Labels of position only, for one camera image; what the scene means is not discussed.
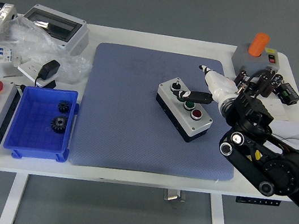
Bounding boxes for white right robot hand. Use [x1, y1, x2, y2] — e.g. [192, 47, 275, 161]
[176, 61, 244, 112]

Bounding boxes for grey four-control button box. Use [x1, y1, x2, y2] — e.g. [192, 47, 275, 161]
[149, 75, 219, 147]

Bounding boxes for dark cylindrical capacitor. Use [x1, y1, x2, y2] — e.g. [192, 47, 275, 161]
[271, 73, 284, 86]
[264, 78, 277, 98]
[257, 73, 270, 96]
[234, 69, 249, 88]
[264, 67, 276, 81]

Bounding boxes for orange cylinder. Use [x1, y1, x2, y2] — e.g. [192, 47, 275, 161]
[247, 30, 272, 59]

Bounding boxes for black module with green terminal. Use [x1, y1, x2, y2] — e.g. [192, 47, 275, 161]
[276, 81, 299, 108]

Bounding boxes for yellow white cardboard box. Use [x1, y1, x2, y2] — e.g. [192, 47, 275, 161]
[264, 116, 299, 170]

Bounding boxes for blue-grey textured mat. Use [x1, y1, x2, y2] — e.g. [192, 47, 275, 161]
[67, 38, 253, 192]

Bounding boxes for black table control panel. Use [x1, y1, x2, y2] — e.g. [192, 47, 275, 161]
[235, 193, 281, 210]

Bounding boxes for white table leg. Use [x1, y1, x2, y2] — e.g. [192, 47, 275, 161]
[0, 170, 30, 224]
[204, 193, 236, 224]

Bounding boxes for small black gear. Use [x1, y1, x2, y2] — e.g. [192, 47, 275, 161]
[57, 99, 71, 115]

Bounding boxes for large black gear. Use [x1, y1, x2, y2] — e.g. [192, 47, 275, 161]
[49, 113, 70, 135]

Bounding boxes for black power adapter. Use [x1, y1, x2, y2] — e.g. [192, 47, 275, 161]
[33, 57, 62, 91]

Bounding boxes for blue plastic bin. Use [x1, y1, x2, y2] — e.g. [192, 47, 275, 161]
[1, 80, 82, 167]

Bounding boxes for clear plastic bag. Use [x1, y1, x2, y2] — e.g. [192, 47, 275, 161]
[0, 12, 100, 88]

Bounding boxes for grey switch base box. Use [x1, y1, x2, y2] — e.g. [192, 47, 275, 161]
[228, 41, 283, 82]

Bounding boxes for metal under-table bracket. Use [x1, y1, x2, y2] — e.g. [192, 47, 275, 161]
[163, 188, 187, 204]

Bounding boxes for grey enclosure with window cover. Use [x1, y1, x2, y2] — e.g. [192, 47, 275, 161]
[18, 2, 94, 59]

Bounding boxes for white wall socket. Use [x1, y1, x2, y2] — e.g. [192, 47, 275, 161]
[15, 58, 60, 90]

